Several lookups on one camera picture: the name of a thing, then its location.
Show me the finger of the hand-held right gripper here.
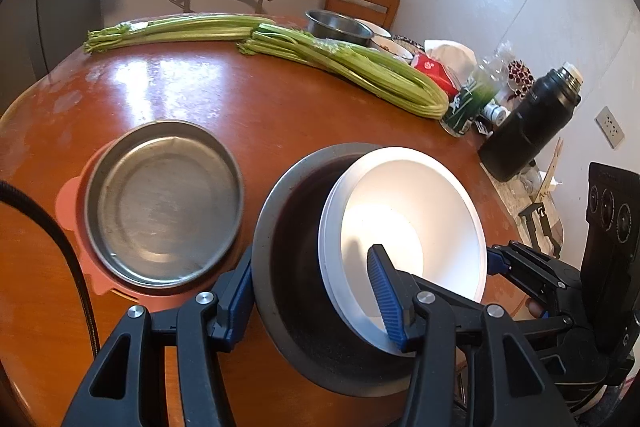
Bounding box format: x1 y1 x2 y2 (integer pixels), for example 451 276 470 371
515 314 575 348
487 241 583 308

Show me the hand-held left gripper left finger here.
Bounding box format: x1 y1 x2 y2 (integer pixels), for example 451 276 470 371
60 246 254 427

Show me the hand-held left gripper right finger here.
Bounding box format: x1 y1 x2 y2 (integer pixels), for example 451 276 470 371
366 243 576 427

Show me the large steel bowl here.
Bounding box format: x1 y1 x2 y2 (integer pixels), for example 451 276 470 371
251 142 451 400

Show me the shallow steel plate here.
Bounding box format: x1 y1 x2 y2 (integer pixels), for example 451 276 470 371
84 120 246 290

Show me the orange plastic plate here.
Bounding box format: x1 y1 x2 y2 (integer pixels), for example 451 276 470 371
56 142 251 313

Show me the black plastic holder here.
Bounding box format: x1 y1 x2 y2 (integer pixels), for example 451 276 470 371
517 202 563 258

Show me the patterned paper mat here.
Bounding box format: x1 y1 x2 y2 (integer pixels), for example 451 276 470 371
480 162 566 258

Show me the clear plastic container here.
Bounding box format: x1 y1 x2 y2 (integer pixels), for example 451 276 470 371
517 162 543 195

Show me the wooden clip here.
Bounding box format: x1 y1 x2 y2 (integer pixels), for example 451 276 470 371
537 138 566 208

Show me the black thermos flask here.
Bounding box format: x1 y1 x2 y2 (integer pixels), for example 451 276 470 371
477 63 585 182

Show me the small white bottle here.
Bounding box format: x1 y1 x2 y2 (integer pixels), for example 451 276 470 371
482 103 512 128

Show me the clear plastic bottle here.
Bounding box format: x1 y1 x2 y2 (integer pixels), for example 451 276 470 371
440 41 516 138

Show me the pack of red-capped bottles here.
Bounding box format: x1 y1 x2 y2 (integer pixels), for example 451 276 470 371
505 59 536 100

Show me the red tissue pack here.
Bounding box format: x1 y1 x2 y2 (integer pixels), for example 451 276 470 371
411 39 483 100

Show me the thick celery bunch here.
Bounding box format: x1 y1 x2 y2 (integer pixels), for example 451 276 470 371
237 24 451 118

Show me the white enamel bowl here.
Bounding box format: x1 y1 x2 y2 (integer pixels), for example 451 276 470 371
357 19 416 60

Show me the small steel pot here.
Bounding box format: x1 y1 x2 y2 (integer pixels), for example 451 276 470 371
305 9 375 48

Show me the thin celery bunch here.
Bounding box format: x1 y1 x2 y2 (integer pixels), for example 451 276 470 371
84 14 278 55

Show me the wooden chair with cutout back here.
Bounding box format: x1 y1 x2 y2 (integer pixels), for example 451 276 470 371
326 0 401 30

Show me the grey refrigerator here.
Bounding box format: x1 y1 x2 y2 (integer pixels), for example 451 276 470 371
0 0 108 108

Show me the white wall socket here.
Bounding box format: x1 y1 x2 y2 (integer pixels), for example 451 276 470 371
595 106 627 148

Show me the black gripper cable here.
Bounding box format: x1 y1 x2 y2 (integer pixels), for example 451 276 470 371
0 179 101 360

